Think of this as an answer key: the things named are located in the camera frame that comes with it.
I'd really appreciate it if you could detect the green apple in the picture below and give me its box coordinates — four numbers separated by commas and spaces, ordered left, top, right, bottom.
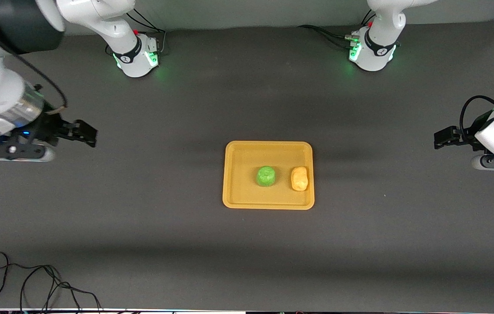
256, 166, 277, 188

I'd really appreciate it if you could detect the yellow potato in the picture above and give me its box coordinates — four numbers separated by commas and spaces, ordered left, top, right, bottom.
291, 166, 309, 191

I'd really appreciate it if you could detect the black right arm base cable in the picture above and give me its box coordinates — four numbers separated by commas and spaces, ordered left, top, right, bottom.
106, 8, 167, 56

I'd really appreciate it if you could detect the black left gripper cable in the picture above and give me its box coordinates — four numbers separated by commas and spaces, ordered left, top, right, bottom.
459, 95, 494, 144

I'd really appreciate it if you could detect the black arm base cable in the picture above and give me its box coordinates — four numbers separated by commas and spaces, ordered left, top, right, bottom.
106, 8, 167, 56
298, 9, 377, 49

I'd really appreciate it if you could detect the dark grey table cloth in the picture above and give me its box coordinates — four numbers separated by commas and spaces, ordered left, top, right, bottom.
0, 17, 494, 311

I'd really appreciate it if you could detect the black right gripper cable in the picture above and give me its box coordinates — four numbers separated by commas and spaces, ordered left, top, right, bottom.
0, 0, 69, 123

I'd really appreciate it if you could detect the black left arm base cable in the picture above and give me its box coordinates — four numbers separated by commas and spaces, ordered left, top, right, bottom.
298, 9, 377, 49

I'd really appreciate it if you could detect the thin black loose cable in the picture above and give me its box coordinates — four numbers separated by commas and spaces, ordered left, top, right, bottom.
0, 252, 102, 314

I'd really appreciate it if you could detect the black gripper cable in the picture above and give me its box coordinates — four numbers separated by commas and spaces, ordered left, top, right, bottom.
0, 0, 69, 123
459, 95, 494, 144

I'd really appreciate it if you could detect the yellow plastic tray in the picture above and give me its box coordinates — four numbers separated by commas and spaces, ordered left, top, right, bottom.
223, 140, 315, 210

